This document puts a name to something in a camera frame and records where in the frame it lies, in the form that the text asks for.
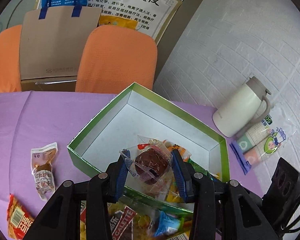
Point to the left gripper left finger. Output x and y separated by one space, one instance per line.
60 216

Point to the orange chair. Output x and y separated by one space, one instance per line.
115 57
9 60

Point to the clear pack brown pastry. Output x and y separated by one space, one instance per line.
147 162

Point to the red orange snack pack barcode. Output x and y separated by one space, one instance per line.
19 219

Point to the right orange chair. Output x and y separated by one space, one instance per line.
115 57

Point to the paper cups in plastic bag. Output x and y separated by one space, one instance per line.
264 138

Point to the galette chips bag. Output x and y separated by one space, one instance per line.
126 223

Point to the white poster chinese text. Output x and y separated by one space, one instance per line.
150 17

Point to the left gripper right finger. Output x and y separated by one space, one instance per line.
226 208

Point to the green cardboard box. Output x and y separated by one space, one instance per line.
139 112

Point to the left orange chair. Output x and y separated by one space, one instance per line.
9 60

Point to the blue candy wrapper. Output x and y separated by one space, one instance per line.
168 225

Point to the brown paper bag blue handles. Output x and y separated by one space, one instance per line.
53 38

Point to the white thermos jug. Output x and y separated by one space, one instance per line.
246 107

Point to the clear brown meat snack pack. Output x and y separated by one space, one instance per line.
42 171

